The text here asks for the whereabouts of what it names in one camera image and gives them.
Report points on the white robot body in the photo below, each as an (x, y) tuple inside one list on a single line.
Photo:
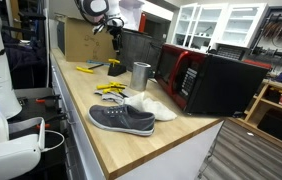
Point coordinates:
[(7, 156)]

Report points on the white glass door cabinet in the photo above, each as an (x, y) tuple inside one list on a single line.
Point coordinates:
[(241, 30)]

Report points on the black storage bin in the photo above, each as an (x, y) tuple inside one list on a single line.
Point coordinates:
[(277, 125)]

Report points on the black wedge wrench stand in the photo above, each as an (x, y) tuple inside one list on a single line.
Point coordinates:
[(117, 70)]

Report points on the red and black microwave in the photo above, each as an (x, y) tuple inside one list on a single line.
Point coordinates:
[(227, 86)]

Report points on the red cylinder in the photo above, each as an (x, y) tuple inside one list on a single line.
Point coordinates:
[(142, 23)]

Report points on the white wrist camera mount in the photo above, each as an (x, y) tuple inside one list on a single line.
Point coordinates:
[(99, 28)]

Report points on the black grid crate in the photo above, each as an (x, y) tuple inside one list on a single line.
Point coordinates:
[(231, 52)]

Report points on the large cardboard box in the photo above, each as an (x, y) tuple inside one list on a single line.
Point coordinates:
[(81, 43)]

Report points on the white crumpled cloth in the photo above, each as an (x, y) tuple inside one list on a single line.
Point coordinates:
[(154, 108)]

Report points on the wooden shelf unit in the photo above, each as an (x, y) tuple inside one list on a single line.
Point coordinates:
[(259, 100)]

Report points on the white workbench base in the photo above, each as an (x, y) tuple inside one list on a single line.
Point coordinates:
[(181, 156)]

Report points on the grey canvas sneaker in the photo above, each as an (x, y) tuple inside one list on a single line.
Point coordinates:
[(124, 120)]

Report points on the dark grey fabric bin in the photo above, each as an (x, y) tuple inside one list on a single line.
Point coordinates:
[(136, 48)]

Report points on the black clamp orange tip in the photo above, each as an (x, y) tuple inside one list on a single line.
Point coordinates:
[(47, 99), (52, 120)]

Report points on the metal cylinder can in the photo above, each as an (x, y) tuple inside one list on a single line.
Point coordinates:
[(140, 76)]

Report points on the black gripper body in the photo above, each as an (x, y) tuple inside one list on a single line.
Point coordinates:
[(116, 33)]

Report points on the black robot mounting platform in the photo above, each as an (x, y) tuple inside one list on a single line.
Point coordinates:
[(31, 106)]

